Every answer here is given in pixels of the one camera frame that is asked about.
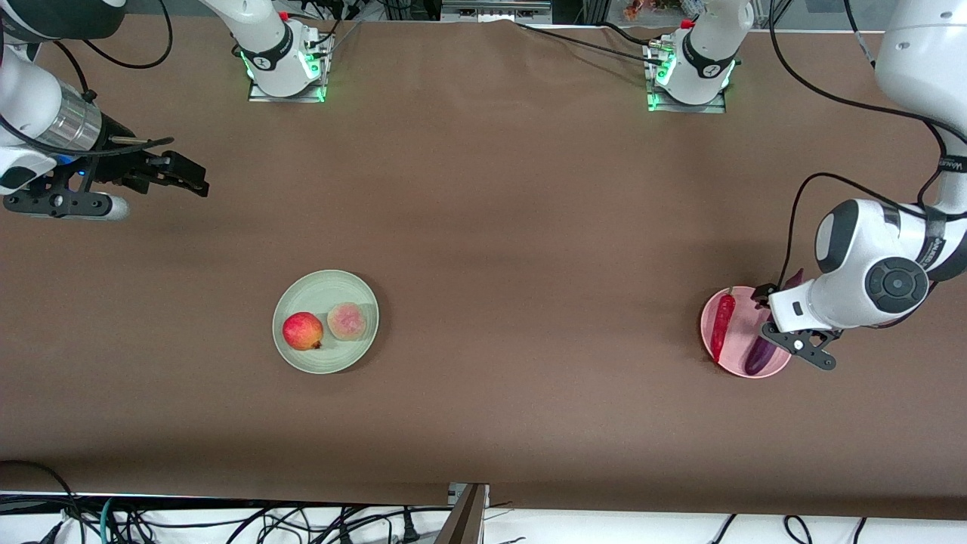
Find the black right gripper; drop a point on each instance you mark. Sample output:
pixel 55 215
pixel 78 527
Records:
pixel 122 160

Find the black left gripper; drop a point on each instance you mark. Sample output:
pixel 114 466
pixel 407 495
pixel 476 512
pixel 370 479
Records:
pixel 764 293

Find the red chili pepper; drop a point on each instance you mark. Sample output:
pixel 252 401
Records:
pixel 723 321

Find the long purple eggplant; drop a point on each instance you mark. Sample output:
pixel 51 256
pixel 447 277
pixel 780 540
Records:
pixel 759 356

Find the red pomegranate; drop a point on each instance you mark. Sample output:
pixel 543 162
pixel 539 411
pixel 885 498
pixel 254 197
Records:
pixel 302 331

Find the pale pink peach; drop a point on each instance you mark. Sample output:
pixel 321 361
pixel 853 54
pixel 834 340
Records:
pixel 347 322

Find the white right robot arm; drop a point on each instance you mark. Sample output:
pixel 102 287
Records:
pixel 30 98

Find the pink round plate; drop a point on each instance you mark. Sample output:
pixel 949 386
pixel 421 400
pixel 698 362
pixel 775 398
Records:
pixel 744 332

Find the pale green round plate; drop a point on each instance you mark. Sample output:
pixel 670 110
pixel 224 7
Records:
pixel 302 295

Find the brown table cover sheet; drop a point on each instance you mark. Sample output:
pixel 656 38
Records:
pixel 453 189

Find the black power plug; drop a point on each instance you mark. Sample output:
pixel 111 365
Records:
pixel 409 529

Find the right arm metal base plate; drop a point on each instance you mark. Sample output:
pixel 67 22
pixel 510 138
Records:
pixel 264 95

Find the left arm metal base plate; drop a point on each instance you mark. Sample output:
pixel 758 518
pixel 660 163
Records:
pixel 710 108

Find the aluminium frame profile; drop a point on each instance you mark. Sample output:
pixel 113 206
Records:
pixel 491 11

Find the metal table post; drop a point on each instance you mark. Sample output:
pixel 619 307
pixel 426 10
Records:
pixel 464 521

